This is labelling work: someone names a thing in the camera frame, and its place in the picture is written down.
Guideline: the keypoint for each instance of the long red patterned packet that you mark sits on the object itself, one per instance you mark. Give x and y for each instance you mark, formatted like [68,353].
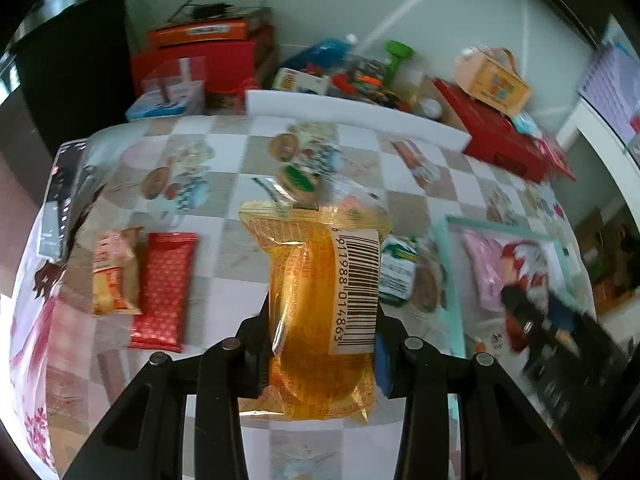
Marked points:
[165,290]

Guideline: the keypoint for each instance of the orange carton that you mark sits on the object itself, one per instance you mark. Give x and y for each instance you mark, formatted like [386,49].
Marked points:
[200,32]

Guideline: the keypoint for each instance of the clear plastic box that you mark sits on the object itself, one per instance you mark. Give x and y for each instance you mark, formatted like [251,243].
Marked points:
[175,80]

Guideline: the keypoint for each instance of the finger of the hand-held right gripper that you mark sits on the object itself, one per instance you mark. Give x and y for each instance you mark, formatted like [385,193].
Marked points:
[562,317]
[522,310]

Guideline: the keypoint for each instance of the blue liquid bottle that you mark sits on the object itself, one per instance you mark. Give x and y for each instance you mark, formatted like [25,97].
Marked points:
[325,52]

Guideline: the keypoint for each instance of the flat blue box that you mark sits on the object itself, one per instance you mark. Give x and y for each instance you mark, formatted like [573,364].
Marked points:
[160,109]

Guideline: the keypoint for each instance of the white tray with teal rim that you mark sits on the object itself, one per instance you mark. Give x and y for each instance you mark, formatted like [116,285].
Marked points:
[560,260]

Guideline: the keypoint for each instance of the purple perforated board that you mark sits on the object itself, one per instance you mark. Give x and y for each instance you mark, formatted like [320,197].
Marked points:
[610,95]

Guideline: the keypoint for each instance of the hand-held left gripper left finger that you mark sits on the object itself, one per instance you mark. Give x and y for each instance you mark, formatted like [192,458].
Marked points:
[250,360]

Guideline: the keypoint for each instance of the red carton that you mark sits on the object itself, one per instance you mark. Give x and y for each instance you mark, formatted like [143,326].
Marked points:
[225,65]

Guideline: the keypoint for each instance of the wet wipes pack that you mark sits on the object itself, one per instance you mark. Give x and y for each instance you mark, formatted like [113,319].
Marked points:
[526,125]

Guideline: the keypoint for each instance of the green biscuit packet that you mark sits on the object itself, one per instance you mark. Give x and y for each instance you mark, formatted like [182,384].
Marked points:
[397,270]

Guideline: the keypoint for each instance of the white foam board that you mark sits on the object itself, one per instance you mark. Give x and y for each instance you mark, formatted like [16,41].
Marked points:
[350,115]

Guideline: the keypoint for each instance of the red cartoon snack packet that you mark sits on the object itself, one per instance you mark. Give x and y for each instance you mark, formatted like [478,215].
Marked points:
[522,260]

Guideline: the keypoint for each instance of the orange barcode snack packet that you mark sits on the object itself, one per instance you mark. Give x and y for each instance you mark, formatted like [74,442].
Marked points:
[310,310]

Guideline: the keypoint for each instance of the red patterned box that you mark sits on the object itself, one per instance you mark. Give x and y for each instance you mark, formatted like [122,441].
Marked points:
[557,157]

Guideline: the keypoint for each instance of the pink snack packet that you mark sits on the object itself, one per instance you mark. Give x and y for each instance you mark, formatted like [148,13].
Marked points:
[482,270]

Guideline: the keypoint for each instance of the black cabinet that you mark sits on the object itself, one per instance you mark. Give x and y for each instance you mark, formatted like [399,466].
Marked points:
[75,60]

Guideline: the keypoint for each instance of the white round lid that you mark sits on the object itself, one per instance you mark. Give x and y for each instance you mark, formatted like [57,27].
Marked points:
[431,109]

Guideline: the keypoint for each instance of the small printed box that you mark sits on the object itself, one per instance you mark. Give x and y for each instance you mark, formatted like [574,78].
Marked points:
[300,81]

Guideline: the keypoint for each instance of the cardboard box on floor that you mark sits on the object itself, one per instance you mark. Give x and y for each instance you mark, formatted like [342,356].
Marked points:
[615,260]

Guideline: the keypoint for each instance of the red gift box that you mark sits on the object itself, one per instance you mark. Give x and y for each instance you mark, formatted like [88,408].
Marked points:
[495,140]

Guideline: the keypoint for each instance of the clear bread packet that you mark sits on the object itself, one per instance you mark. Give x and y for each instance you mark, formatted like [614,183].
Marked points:
[350,200]

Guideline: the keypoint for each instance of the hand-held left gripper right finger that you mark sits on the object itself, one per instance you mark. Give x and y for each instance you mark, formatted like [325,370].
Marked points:
[384,365]

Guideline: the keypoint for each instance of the orange and white snack packet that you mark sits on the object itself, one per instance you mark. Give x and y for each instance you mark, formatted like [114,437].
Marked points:
[114,275]

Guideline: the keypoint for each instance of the green dumbbell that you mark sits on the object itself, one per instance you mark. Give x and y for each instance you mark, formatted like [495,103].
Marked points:
[397,57]

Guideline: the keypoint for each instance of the pile of small toys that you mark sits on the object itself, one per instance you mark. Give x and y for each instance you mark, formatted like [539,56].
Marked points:
[365,82]

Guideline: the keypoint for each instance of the white shelf unit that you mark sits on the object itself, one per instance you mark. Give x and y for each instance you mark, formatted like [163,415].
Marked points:
[600,125]

